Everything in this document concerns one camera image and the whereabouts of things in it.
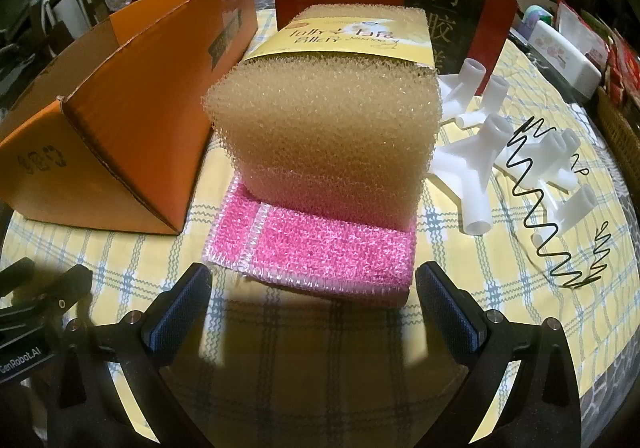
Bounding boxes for tan sponge with yellow label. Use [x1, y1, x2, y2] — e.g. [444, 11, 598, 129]
[207, 3, 443, 234]

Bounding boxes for pink scrubbing cloth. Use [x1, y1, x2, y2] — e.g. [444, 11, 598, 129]
[202, 178, 418, 306]

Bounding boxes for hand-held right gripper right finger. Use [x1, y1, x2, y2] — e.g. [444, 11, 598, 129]
[415, 261, 586, 448]

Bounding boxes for orange cardboard box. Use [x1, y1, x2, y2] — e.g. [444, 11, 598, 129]
[0, 0, 258, 235]

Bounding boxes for red packaging bags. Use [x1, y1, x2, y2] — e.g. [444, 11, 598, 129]
[555, 0, 640, 104]

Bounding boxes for brown wicker basket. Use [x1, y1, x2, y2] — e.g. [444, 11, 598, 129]
[597, 88, 640, 189]

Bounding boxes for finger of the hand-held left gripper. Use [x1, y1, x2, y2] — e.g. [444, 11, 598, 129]
[0, 258, 36, 299]
[10, 264, 94, 316]

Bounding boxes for black zigzag wire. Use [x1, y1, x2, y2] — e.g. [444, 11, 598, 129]
[502, 117, 613, 289]

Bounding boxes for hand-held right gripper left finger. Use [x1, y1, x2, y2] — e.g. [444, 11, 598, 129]
[47, 262, 216, 448]

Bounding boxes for yellow plaid tablecloth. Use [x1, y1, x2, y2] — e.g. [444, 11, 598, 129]
[0, 0, 640, 448]

